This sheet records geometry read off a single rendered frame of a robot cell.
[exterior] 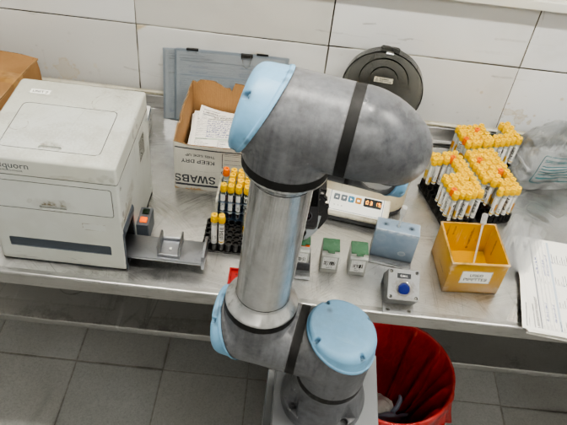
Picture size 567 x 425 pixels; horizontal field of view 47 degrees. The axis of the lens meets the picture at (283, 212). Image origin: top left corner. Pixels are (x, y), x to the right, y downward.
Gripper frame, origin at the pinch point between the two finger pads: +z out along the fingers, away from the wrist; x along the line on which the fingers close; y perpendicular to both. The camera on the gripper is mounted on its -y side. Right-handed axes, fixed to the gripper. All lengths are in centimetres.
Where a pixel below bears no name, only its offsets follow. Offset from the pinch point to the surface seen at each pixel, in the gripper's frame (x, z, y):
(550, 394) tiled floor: -100, 97, 30
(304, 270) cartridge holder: -1.4, 8.5, -2.0
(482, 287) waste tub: -42.4, 7.8, -2.2
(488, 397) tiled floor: -77, 97, 26
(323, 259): -5.4, 5.5, -0.7
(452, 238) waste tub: -36.4, 4.9, 10.0
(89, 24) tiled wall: 62, -14, 58
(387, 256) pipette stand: -21.0, 8.3, 4.9
